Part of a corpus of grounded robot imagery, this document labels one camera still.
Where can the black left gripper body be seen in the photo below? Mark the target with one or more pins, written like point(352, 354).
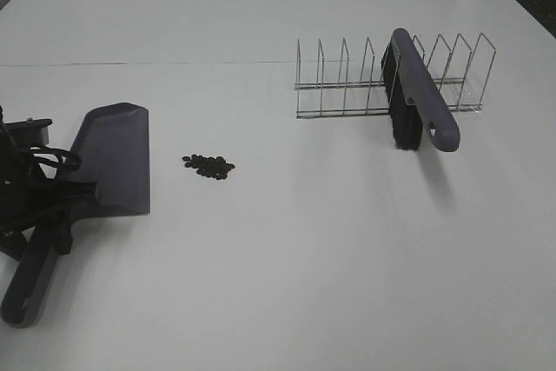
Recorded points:
point(23, 208)

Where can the purple plastic dustpan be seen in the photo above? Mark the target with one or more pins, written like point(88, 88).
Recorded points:
point(113, 143)

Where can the pile of coffee beans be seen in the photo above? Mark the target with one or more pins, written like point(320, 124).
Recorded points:
point(216, 167)

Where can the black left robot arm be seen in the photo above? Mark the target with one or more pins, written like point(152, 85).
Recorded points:
point(33, 167)

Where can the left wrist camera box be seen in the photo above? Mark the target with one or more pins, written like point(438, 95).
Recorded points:
point(30, 133)

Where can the chrome wire dish rack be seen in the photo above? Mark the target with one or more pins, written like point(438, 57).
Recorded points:
point(346, 82)

